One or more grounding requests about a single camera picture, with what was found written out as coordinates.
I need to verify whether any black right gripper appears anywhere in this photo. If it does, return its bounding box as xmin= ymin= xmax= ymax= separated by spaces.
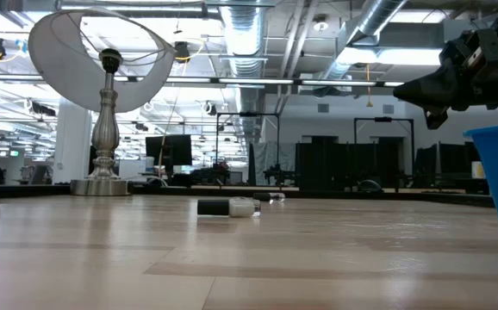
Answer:
xmin=393 ymin=28 xmax=498 ymax=112

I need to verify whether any black partition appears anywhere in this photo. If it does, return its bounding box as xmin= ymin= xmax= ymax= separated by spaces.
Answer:
xmin=295 ymin=141 xmax=405 ymax=191
xmin=412 ymin=141 xmax=482 ymax=182

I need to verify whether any grey tarp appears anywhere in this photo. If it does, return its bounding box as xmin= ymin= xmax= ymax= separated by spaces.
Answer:
xmin=248 ymin=140 xmax=297 ymax=186

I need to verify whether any long ceiling light strip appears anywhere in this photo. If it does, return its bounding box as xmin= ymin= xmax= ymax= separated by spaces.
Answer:
xmin=160 ymin=76 xmax=405 ymax=90

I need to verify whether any black monitor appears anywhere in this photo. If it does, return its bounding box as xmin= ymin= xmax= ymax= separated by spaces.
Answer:
xmin=145 ymin=134 xmax=193 ymax=167

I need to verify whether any silver lamp white shade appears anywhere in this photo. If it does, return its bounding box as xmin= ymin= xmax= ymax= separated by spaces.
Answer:
xmin=28 ymin=7 xmax=177 ymax=197

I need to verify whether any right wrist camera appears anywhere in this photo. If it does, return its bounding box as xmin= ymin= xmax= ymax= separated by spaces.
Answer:
xmin=423 ymin=107 xmax=451 ymax=131

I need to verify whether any black frame stand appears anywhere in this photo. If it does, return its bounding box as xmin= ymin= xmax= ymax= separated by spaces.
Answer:
xmin=353 ymin=115 xmax=415 ymax=190
xmin=215 ymin=111 xmax=281 ymax=186

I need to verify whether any yellow hanging cord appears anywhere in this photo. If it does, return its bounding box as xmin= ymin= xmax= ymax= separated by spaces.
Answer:
xmin=364 ymin=63 xmax=373 ymax=109

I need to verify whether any silver ventilation duct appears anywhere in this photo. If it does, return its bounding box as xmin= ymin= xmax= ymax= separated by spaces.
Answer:
xmin=219 ymin=0 xmax=268 ymax=146
xmin=320 ymin=0 xmax=408 ymax=83

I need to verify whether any black cable loop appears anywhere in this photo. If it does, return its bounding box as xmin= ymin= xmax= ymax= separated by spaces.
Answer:
xmin=355 ymin=179 xmax=384 ymax=194

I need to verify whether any black table frame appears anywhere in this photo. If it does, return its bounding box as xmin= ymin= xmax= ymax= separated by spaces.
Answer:
xmin=0 ymin=181 xmax=495 ymax=208

